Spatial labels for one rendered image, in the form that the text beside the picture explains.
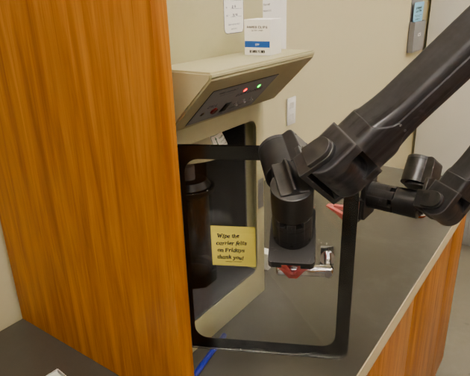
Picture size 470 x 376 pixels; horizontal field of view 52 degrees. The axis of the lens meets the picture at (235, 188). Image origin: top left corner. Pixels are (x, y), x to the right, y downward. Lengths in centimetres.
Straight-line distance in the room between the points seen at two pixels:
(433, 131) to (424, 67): 324
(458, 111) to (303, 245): 316
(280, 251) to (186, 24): 39
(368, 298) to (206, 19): 73
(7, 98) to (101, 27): 30
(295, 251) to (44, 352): 62
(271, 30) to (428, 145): 309
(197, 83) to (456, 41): 34
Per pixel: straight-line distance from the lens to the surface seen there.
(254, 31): 88
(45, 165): 90
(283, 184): 63
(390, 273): 131
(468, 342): 274
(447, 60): 61
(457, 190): 98
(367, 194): 105
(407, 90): 61
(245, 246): 82
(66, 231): 92
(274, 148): 68
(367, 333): 110
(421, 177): 104
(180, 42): 81
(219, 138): 96
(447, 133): 383
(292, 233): 66
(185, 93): 72
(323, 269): 78
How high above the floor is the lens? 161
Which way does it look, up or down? 22 degrees down
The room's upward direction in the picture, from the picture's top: 2 degrees counter-clockwise
